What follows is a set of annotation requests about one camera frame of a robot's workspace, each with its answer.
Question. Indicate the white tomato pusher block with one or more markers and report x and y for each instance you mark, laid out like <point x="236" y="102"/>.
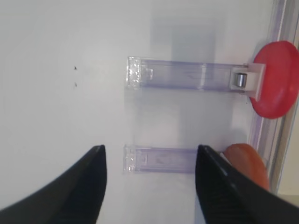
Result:
<point x="248" y="79"/>

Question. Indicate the red tomato slice standing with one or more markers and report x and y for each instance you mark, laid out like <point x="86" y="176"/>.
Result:
<point x="281" y="79"/>

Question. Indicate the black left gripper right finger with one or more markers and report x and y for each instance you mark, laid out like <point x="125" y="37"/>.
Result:
<point x="226" y="196"/>

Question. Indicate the clear left bun holder track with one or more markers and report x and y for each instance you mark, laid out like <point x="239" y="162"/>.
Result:
<point x="154" y="159"/>

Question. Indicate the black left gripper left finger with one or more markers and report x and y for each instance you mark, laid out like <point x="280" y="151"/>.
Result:
<point x="75" y="197"/>

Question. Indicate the clear tomato holder track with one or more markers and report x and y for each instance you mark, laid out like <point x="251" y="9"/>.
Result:
<point x="143" y="72"/>

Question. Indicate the bun slice standing left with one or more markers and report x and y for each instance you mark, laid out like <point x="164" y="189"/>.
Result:
<point x="246" y="160"/>

